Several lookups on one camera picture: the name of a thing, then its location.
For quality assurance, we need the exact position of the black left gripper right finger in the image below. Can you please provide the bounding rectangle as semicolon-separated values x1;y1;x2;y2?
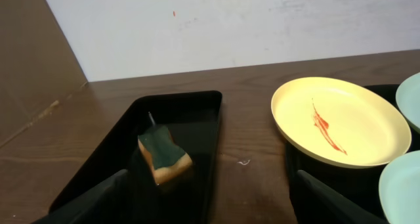
290;170;386;224

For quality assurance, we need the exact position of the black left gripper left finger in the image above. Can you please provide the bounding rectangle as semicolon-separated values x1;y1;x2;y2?
33;169;128;224

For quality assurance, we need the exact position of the yellow green scrub sponge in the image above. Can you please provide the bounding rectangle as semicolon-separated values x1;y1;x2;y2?
138;125;193;185

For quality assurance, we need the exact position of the mint plate front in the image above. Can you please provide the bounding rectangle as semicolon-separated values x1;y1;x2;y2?
379;151;419;224

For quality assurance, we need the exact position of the mint plate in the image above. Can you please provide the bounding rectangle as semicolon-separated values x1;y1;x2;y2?
396;72;420;133
379;151;419;224

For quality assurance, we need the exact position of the black round tray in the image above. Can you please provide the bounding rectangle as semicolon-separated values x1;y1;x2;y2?
285;84;419;213

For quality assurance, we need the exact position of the black rectangular tray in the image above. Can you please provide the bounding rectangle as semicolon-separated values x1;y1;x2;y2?
48;91;222;223

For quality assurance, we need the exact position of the yellow plate with sauce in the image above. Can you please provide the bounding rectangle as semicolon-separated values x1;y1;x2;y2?
271;77;412;169

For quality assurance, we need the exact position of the mint plate back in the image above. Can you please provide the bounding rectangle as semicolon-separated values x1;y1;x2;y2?
396;72;420;133

